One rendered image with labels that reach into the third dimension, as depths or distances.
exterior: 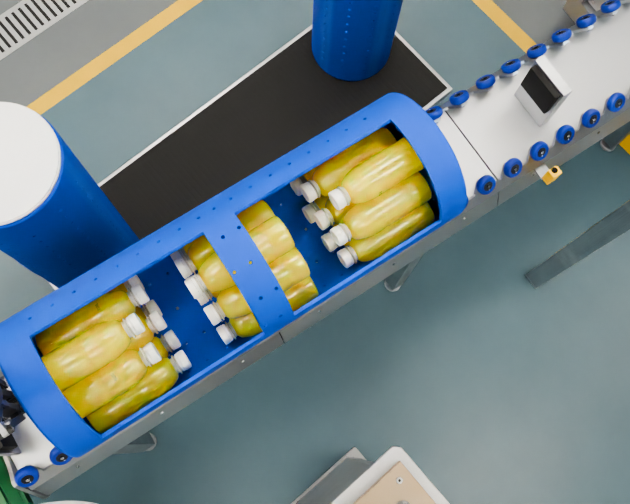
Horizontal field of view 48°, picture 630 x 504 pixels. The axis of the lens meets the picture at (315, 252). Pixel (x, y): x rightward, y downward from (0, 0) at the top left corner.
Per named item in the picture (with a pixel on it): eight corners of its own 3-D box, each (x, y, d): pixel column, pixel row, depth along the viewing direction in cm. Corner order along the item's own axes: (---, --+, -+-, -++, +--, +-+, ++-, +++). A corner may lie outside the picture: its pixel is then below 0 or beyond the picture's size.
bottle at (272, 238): (273, 215, 136) (186, 268, 133) (278, 213, 129) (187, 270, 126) (292, 247, 136) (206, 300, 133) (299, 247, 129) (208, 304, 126)
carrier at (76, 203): (112, 206, 238) (41, 259, 233) (13, 77, 154) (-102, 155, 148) (164, 269, 233) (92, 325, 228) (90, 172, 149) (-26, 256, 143)
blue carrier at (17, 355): (447, 228, 156) (485, 189, 129) (95, 454, 142) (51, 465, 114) (375, 125, 161) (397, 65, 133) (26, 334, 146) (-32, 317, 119)
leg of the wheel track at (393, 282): (404, 285, 250) (439, 236, 189) (390, 294, 249) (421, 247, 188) (394, 272, 251) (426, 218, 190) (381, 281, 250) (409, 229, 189)
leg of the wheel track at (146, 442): (160, 444, 233) (113, 445, 173) (144, 454, 232) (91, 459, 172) (151, 429, 235) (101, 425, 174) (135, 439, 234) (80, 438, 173)
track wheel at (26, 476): (31, 468, 137) (30, 460, 138) (10, 481, 136) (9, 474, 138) (44, 479, 140) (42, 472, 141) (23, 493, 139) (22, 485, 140)
